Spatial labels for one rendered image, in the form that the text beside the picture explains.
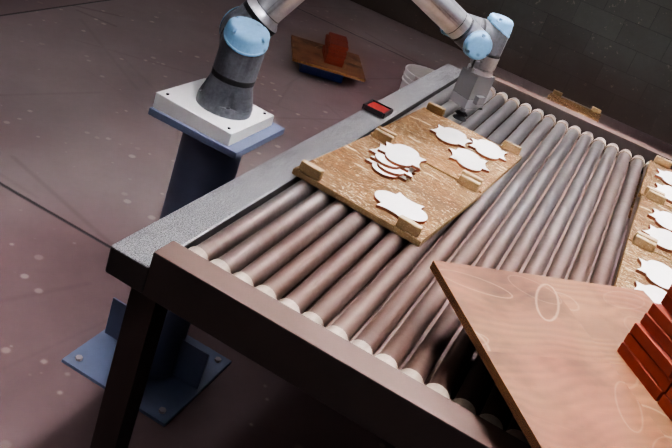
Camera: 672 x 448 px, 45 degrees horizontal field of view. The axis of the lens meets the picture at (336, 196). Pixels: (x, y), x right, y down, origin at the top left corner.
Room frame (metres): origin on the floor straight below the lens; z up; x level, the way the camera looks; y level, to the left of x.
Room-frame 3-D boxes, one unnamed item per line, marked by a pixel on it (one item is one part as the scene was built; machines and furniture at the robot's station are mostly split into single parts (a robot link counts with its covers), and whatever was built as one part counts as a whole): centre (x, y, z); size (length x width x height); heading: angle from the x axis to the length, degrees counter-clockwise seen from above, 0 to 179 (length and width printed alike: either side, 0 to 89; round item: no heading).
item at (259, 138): (1.97, 0.36, 0.44); 0.38 x 0.38 x 0.87; 75
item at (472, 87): (2.28, -0.27, 1.11); 0.10 x 0.09 x 0.16; 49
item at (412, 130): (2.23, -0.26, 0.93); 0.41 x 0.35 x 0.02; 160
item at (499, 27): (2.29, -0.26, 1.27); 0.09 x 0.08 x 0.11; 106
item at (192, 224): (2.17, 0.02, 0.89); 2.08 x 0.08 x 0.06; 164
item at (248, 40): (1.98, 0.36, 1.07); 0.13 x 0.12 x 0.14; 16
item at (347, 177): (1.83, -0.12, 0.93); 0.41 x 0.35 x 0.02; 159
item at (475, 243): (2.04, -0.44, 0.90); 1.95 x 0.05 x 0.05; 164
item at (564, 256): (1.98, -0.63, 0.90); 1.95 x 0.05 x 0.05; 164
